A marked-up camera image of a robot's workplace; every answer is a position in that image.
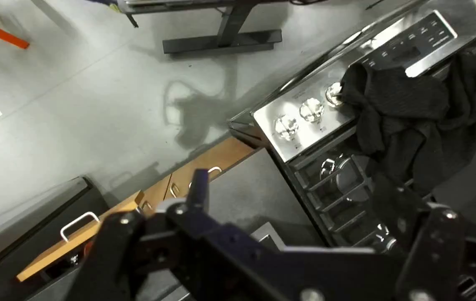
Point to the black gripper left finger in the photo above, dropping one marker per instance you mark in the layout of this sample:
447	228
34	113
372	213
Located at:
115	245

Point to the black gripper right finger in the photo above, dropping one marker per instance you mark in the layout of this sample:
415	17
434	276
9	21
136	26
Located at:
439	251

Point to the black cast iron grate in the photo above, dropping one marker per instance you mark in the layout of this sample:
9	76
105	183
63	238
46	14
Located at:
332	193

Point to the black cloth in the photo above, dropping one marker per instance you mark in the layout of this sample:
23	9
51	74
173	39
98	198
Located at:
415	118

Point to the silver stove knob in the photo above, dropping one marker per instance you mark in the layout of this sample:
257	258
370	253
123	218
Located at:
333	94
312	111
288	128

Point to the black metal stand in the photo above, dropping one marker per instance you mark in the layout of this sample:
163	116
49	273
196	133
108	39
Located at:
222	44

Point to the orange stand legs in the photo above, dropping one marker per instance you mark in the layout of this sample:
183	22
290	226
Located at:
4	34

